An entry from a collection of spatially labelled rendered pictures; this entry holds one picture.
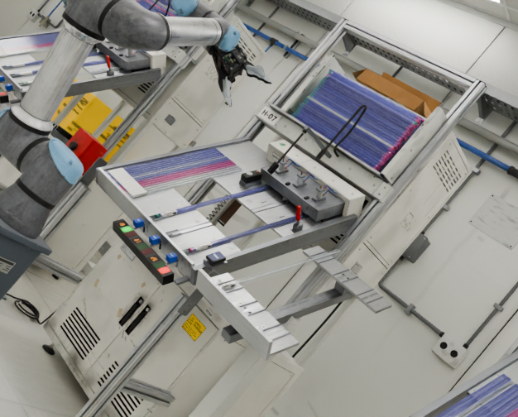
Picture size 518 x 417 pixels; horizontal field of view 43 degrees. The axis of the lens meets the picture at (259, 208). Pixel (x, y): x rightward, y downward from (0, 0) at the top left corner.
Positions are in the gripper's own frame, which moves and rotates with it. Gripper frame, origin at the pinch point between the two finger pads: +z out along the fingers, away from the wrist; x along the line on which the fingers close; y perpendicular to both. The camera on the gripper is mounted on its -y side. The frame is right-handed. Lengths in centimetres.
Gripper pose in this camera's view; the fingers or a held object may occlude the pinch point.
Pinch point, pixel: (251, 96)
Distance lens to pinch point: 205.1
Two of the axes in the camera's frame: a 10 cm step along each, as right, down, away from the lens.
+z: 5.6, 8.0, -2.2
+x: 8.2, -5.1, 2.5
